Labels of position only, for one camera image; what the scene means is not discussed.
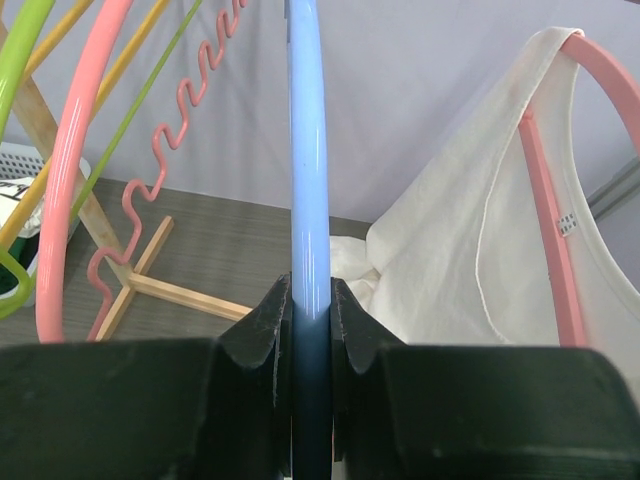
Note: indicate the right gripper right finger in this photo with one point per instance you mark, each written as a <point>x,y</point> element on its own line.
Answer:
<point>474,412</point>

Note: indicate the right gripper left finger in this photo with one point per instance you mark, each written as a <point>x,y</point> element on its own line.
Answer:
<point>187,408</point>

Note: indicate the light blue hanger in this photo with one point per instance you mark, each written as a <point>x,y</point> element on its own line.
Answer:
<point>312,418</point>

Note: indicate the yellow hanger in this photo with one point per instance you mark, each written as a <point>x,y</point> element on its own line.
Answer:
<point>89,89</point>

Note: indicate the lime green hanger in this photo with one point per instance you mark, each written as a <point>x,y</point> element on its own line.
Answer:
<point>19,58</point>

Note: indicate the white tank top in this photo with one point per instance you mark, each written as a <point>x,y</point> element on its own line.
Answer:
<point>459,257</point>

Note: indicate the pink hanger right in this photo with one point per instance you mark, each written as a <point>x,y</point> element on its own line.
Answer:
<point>595,303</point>

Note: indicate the dark green folded cloth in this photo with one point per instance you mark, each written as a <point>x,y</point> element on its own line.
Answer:
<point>8,280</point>

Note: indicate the white folded cloth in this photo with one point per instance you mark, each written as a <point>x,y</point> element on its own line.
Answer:
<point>12,192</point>

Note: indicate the white plastic basket back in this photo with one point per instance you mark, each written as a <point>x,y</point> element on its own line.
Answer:
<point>18,161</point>

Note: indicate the wooden clothes rack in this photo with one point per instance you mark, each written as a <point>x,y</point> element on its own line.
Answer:
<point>135,280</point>

